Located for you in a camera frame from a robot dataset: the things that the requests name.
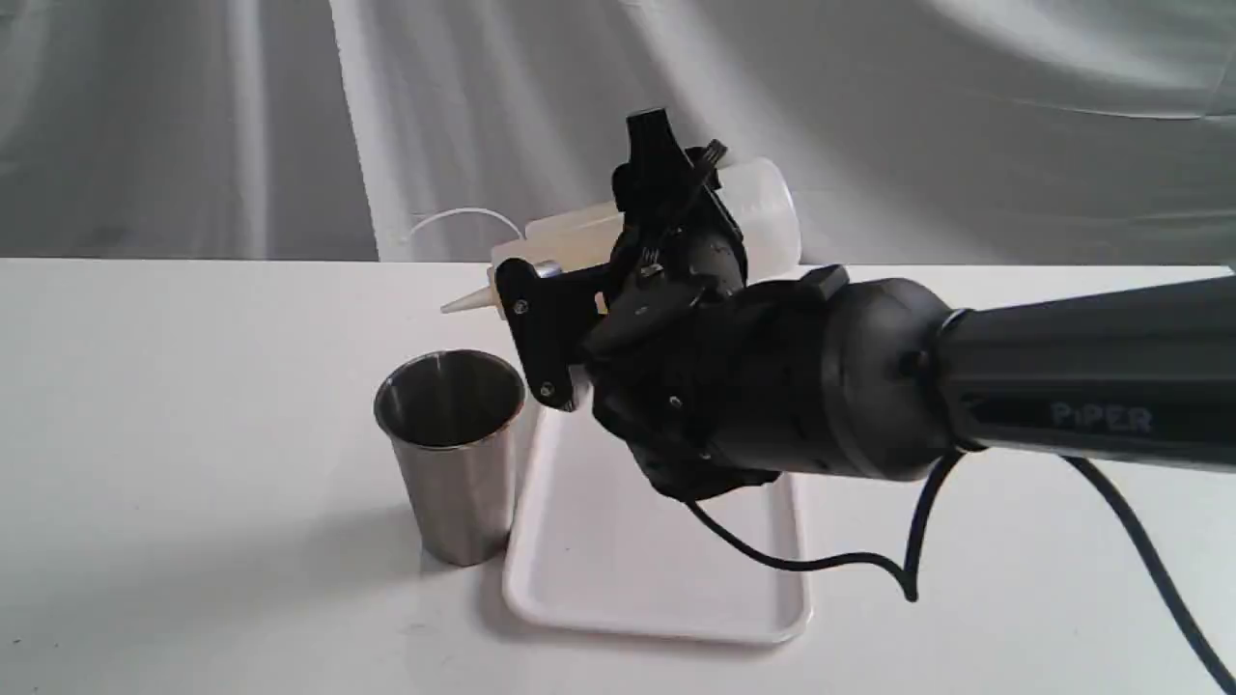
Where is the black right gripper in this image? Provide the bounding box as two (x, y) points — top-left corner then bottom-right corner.
(581, 109), (852, 503)

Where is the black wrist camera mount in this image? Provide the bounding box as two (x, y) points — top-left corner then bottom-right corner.
(493, 257), (614, 412)

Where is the grey backdrop cloth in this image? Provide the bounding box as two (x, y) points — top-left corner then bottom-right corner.
(1, 1), (1235, 263)

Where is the stainless steel cup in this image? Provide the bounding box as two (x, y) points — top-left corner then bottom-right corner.
(375, 350), (525, 568)

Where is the translucent squeeze bottle amber liquid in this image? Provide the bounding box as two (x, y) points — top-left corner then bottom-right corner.
(404, 156), (802, 324)

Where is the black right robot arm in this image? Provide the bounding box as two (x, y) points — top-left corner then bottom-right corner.
(581, 109), (1234, 502)

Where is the black cable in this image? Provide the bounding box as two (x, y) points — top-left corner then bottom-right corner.
(681, 449), (1236, 695)

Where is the white plastic tray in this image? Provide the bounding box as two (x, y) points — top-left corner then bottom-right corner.
(502, 408), (815, 647)

